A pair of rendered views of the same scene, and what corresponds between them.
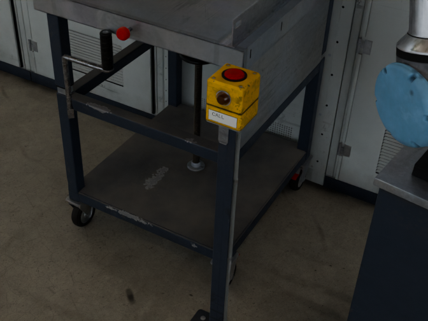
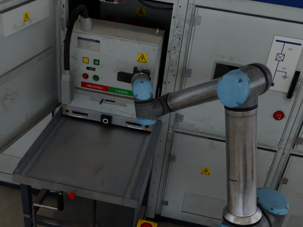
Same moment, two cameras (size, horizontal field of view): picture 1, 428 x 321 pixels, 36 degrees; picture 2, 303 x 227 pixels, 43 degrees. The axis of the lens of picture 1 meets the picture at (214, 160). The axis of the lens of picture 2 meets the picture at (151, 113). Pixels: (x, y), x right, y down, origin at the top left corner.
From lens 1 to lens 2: 0.73 m
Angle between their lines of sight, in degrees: 17
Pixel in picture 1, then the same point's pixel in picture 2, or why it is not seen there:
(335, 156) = (159, 205)
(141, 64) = not seen: hidden behind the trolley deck
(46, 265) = not seen: outside the picture
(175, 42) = (100, 197)
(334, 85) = (158, 174)
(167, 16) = (92, 181)
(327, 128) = (155, 192)
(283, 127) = not seen: hidden behind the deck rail
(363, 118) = (174, 188)
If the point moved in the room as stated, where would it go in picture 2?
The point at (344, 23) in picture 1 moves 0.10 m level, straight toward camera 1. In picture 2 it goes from (161, 147) to (163, 157)
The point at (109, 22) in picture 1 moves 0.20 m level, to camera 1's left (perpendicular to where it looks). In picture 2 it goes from (61, 188) to (17, 193)
